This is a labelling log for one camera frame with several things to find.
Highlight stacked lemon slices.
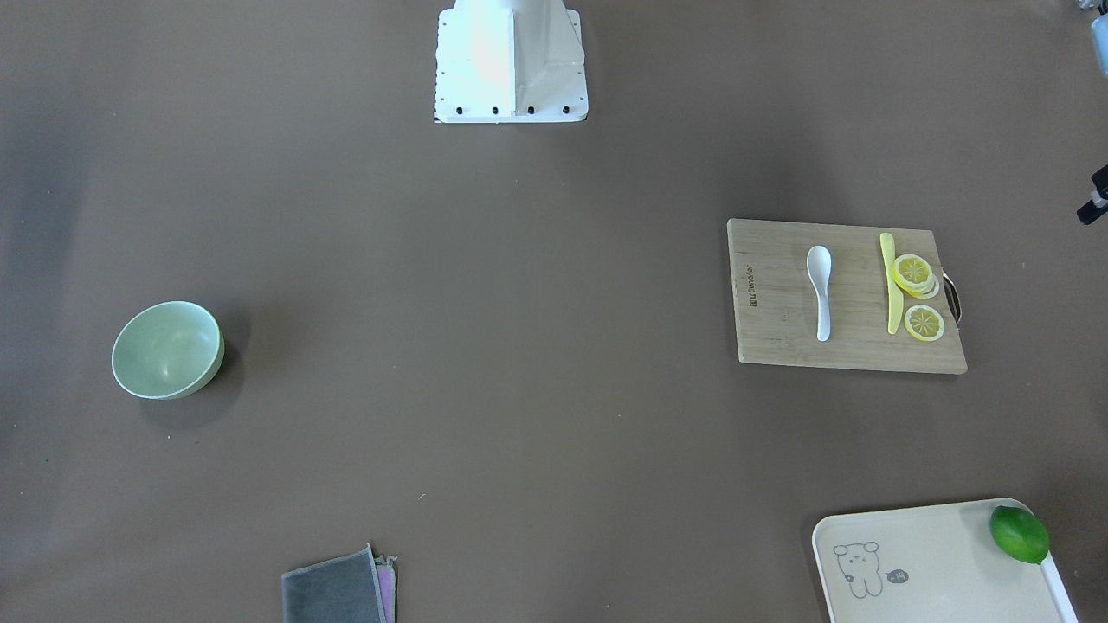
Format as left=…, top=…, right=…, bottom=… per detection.
left=892, top=254, right=938, bottom=300

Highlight grey folded cloth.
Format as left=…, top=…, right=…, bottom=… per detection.
left=280, top=544, right=398, bottom=622

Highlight cream rabbit tray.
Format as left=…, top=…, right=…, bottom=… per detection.
left=811, top=498, right=1077, bottom=622

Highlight green lime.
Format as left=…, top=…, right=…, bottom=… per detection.
left=989, top=505, right=1050, bottom=565

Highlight pale green bowl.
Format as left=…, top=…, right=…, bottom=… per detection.
left=111, top=300, right=225, bottom=400

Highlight white ceramic spoon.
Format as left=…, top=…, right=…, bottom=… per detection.
left=806, top=245, right=834, bottom=343

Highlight single lemon slice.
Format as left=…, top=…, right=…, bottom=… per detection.
left=904, top=305, right=946, bottom=343

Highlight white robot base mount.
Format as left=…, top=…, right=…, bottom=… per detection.
left=433, top=1, right=589, bottom=124

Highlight bamboo cutting board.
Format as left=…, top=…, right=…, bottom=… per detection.
left=725, top=218, right=967, bottom=375

